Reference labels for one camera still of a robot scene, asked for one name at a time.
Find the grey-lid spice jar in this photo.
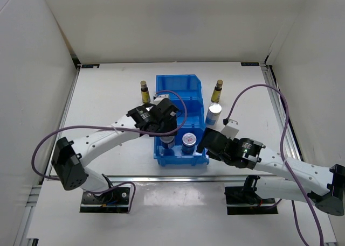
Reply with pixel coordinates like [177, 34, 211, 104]
[182, 132, 197, 154]
[160, 136, 175, 150]

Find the white blue can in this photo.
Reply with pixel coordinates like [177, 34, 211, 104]
[205, 102, 222, 126]

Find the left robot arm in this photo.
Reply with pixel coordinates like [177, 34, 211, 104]
[52, 98, 179, 203]

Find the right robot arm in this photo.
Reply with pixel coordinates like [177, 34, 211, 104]
[196, 128, 344, 216]

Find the brown bottle left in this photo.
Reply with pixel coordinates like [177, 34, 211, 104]
[140, 80, 150, 104]

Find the brown bottle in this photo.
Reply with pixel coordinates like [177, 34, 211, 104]
[140, 80, 150, 104]
[211, 80, 223, 103]

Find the blue plastic bin middle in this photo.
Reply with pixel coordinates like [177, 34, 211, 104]
[170, 94, 205, 129]

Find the blue plastic bin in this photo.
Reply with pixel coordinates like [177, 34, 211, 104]
[170, 94, 205, 129]
[154, 125, 209, 166]
[156, 74, 202, 100]

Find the blue plastic bin front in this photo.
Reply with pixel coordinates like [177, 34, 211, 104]
[154, 125, 209, 166]

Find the blue plastic bin rear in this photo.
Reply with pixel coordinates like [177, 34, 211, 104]
[156, 74, 202, 100]

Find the brown bottle right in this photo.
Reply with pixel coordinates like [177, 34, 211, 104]
[211, 80, 223, 103]

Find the black label right corner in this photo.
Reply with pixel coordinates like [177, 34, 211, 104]
[240, 62, 260, 67]

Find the black label corner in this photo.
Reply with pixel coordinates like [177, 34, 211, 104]
[81, 64, 100, 69]
[240, 62, 260, 67]

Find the black label left corner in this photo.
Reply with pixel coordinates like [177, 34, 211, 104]
[81, 64, 100, 69]

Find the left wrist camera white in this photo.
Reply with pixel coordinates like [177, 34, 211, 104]
[152, 94, 170, 105]

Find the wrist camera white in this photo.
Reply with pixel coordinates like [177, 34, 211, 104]
[152, 94, 170, 105]
[220, 120, 239, 139]

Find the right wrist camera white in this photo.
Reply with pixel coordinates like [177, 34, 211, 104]
[220, 120, 239, 139]

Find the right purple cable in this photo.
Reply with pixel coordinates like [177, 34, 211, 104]
[223, 83, 324, 246]

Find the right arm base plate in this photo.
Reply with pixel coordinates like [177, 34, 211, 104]
[224, 175, 279, 215]

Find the aluminium frame rail front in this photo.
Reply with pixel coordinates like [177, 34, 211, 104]
[26, 174, 297, 185]

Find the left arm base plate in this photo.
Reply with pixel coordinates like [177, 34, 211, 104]
[79, 181, 136, 214]

